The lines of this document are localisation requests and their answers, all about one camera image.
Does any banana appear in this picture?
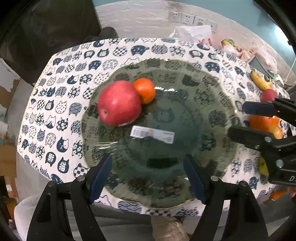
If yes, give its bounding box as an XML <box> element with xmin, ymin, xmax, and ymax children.
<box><xmin>250</xmin><ymin>71</ymin><xmax>273</xmax><ymax>91</ymax></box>
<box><xmin>258</xmin><ymin>157</ymin><xmax>269</xmax><ymax>177</ymax></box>

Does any dark red apple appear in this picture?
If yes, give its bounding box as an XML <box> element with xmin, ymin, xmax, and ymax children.
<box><xmin>261</xmin><ymin>89</ymin><xmax>278</xmax><ymax>103</ymax></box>

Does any green patterned plate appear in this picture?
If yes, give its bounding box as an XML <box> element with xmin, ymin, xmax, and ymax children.
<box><xmin>81</xmin><ymin>59</ymin><xmax>237</xmax><ymax>208</ymax></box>

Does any large orange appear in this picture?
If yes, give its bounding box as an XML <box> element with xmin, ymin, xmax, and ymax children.
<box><xmin>249</xmin><ymin>115</ymin><xmax>280</xmax><ymax>132</ymax></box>

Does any red paper bag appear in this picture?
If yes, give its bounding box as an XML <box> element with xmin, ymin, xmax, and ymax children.
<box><xmin>221</xmin><ymin>39</ymin><xmax>244</xmax><ymax>59</ymax></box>

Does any black cylinder speaker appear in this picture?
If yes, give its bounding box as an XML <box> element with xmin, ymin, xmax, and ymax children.
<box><xmin>99</xmin><ymin>27</ymin><xmax>118</xmax><ymax>40</ymax></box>

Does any white wall socket strip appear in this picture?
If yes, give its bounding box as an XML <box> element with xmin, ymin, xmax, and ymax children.
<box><xmin>168</xmin><ymin>11</ymin><xmax>218</xmax><ymax>33</ymax></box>

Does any white plastic shopping bag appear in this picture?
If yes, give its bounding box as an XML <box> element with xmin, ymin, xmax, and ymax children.
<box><xmin>169</xmin><ymin>25</ymin><xmax>212</xmax><ymax>44</ymax></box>

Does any small tangerine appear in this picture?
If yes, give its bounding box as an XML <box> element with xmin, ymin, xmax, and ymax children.
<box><xmin>132</xmin><ymin>78</ymin><xmax>156</xmax><ymax>104</ymax></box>

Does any teal trash bin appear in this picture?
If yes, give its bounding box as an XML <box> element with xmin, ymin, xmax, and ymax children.
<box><xmin>249</xmin><ymin>53</ymin><xmax>276</xmax><ymax>78</ymax></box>

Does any white barcode label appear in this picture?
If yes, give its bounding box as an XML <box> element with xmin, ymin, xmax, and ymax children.
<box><xmin>129</xmin><ymin>126</ymin><xmax>175</xmax><ymax>144</ymax></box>

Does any yellow pear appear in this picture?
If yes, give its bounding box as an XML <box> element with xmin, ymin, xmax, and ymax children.
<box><xmin>269</xmin><ymin>126</ymin><xmax>283</xmax><ymax>139</ymax></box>

